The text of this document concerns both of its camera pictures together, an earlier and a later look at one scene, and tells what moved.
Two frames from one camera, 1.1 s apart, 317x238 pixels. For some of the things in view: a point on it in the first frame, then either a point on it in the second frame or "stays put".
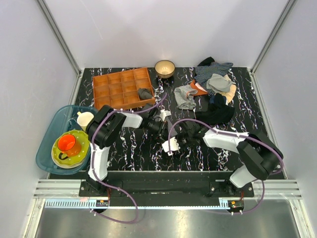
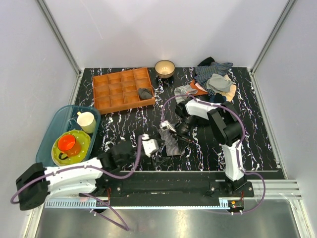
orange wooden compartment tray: (120, 90) stays put
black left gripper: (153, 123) -> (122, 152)
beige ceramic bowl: (164, 69) stays put
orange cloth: (196, 86) stays put
